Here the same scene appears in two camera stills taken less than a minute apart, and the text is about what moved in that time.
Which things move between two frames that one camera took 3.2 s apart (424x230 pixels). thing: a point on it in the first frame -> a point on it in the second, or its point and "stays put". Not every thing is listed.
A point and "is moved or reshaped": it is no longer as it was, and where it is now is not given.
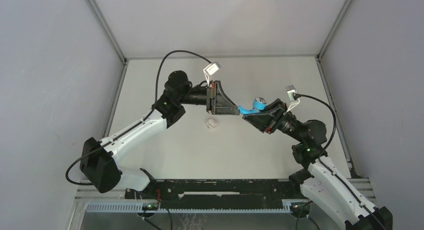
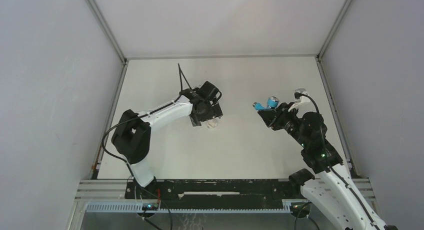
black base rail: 365,186 stays put
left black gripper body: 211,97 -> 208,112
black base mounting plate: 174,193 stays put
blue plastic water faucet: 259,104 is moved or reshaped
